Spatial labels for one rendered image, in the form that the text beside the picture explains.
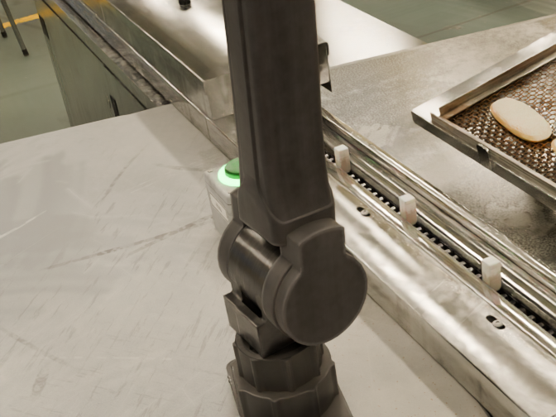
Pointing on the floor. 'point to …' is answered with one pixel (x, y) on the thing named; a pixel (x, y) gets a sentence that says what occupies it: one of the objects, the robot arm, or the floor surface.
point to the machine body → (337, 37)
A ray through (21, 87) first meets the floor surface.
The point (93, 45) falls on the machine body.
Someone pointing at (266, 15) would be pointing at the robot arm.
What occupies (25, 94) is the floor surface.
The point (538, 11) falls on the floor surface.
